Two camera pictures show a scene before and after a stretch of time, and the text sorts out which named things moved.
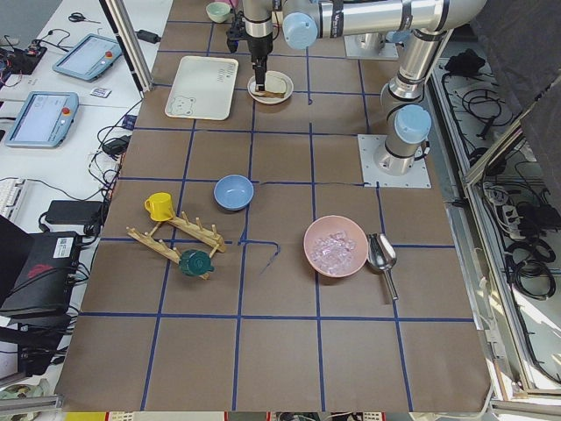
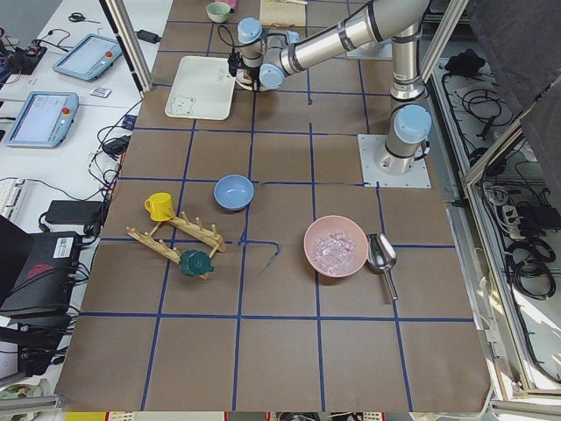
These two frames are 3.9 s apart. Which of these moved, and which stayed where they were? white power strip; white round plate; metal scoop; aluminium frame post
Moved: white round plate
Stayed: white power strip; aluminium frame post; metal scoop
